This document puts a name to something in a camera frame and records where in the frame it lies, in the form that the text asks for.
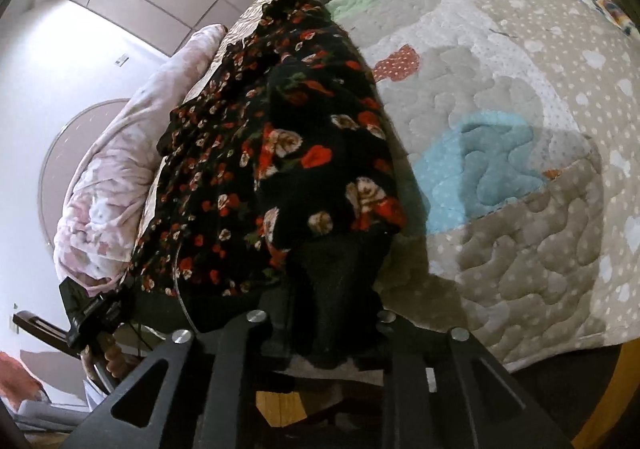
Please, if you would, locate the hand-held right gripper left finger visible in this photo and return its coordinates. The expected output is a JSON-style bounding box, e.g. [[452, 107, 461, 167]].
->
[[65, 310, 274, 449]]

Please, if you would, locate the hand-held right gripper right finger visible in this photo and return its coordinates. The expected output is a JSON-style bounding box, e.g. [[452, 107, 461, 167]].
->
[[377, 310, 572, 449]]

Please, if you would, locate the black floral garment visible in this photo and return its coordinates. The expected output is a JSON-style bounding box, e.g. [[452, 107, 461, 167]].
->
[[127, 0, 408, 371]]

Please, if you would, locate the person's left hand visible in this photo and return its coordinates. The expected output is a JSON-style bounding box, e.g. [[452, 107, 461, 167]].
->
[[81, 331, 125, 380]]

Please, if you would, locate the red cloth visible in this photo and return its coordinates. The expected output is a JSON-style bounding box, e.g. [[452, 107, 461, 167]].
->
[[0, 351, 51, 404]]

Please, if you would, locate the pink fluffy blanket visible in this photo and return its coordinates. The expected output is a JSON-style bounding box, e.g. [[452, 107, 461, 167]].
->
[[52, 24, 229, 298]]

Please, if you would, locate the round grey headboard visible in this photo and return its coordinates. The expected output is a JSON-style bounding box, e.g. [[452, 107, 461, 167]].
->
[[37, 98, 135, 252]]

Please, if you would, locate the beige quilted bedspread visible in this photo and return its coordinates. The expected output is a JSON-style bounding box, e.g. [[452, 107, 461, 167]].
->
[[140, 0, 640, 373]]

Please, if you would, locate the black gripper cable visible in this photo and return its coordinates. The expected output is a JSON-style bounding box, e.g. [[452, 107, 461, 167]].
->
[[120, 319, 167, 356]]

